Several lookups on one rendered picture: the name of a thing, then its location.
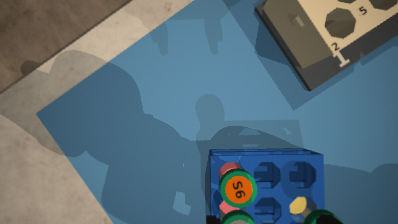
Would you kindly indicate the blue bench mat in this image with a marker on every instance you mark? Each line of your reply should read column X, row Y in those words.
column 139, row 129

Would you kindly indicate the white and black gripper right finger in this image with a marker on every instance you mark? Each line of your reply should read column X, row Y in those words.
column 327, row 219

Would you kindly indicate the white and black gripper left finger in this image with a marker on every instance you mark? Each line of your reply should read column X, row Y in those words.
column 212, row 220

